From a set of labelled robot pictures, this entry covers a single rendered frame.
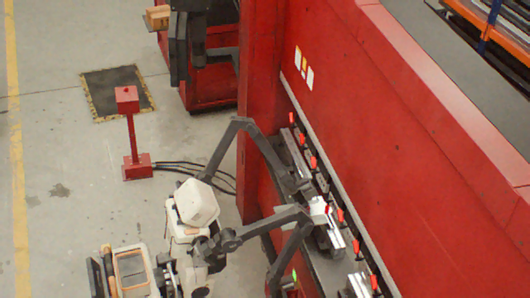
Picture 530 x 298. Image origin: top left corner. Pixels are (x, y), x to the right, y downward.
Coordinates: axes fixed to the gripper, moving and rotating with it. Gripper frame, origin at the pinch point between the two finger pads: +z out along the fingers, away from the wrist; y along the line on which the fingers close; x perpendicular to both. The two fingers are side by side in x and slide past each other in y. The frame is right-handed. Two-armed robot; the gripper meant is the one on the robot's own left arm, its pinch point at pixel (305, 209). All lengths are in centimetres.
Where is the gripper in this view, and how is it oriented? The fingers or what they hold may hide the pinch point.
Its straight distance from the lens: 320.4
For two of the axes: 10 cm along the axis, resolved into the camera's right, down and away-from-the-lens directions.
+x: -8.8, 4.6, 1.0
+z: 4.0, 6.2, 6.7
